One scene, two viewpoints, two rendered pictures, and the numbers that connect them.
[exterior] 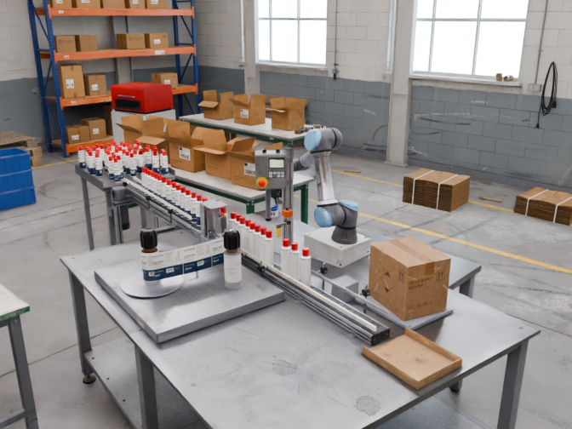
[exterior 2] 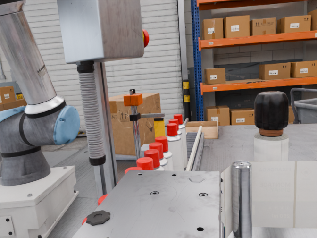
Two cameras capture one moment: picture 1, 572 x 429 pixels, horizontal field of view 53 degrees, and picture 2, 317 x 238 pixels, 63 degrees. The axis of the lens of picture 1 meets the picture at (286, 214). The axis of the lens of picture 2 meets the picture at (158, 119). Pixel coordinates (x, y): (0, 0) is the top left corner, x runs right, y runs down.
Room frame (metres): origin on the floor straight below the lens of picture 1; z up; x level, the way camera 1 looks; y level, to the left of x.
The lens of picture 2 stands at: (3.22, 0.58, 1.26)
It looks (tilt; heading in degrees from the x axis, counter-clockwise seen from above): 11 degrees down; 230
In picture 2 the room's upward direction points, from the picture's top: 5 degrees counter-clockwise
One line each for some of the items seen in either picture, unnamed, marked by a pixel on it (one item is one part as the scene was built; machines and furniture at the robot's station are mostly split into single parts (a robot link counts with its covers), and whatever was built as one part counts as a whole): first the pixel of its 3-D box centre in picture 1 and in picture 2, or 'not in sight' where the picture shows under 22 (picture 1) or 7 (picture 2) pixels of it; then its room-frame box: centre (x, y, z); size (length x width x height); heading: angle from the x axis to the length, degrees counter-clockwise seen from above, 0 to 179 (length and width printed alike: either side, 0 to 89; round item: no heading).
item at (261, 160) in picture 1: (271, 169); (98, 13); (2.94, 0.08, 1.38); 0.17 x 0.10 x 0.19; 91
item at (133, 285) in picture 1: (152, 283); not in sight; (2.59, 0.67, 0.89); 0.31 x 0.31 x 0.01
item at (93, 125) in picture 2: (268, 203); (91, 114); (2.99, 0.10, 1.18); 0.04 x 0.04 x 0.21
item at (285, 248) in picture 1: (286, 258); (173, 155); (2.68, 0.00, 0.98); 0.05 x 0.05 x 0.20
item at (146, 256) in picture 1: (150, 255); not in sight; (2.59, 0.67, 1.04); 0.09 x 0.09 x 0.29
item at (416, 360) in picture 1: (411, 356); (197, 129); (2.00, -0.51, 0.85); 0.30 x 0.26 x 0.04; 36
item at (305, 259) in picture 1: (305, 267); (179, 141); (2.56, -0.10, 0.98); 0.05 x 0.05 x 0.20
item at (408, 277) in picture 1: (408, 277); (130, 121); (2.46, -0.58, 0.99); 0.30 x 0.24 x 0.27; 25
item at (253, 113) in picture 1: (247, 109); not in sight; (7.67, 0.51, 0.97); 0.42 x 0.39 x 0.37; 134
